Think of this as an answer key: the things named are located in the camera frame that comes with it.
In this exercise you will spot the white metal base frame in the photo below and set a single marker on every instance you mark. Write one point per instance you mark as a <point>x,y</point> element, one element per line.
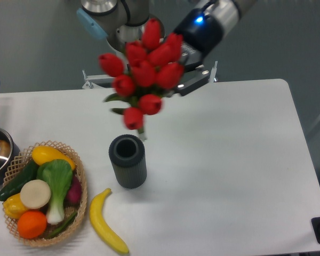
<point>93,81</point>

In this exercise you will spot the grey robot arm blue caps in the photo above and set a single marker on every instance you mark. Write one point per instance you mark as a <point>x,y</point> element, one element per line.
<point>120,22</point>

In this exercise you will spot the red tulip bouquet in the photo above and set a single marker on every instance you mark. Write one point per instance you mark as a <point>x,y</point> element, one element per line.
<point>154,70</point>

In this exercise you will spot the purple sweet potato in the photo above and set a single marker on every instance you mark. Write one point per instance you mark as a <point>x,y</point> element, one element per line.
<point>74,193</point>

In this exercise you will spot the yellow squash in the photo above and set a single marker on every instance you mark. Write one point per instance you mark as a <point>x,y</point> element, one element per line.
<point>44,154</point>

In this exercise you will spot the yellow banana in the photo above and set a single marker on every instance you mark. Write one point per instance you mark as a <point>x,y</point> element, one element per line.
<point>100,226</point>

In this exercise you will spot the dark green cucumber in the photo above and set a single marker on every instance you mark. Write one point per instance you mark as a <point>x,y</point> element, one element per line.
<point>28,173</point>

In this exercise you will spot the yellow lemon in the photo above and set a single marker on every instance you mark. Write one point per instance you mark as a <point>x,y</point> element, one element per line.
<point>13,207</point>

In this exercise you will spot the green bok choy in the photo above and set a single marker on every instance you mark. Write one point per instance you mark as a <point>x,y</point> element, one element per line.
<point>58,175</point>

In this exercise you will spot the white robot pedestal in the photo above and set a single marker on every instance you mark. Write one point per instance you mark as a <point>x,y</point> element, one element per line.
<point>121,56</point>

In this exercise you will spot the orange fruit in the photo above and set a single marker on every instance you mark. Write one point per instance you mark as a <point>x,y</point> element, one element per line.
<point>31,224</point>

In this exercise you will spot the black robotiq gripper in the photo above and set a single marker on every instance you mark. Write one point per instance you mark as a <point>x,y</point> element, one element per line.
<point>203,28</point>

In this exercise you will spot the dark grey ribbed vase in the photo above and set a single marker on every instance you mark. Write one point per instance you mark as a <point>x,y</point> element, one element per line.
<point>128,159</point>

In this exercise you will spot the green bean pod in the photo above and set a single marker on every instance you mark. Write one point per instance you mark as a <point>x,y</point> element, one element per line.
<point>63,226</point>

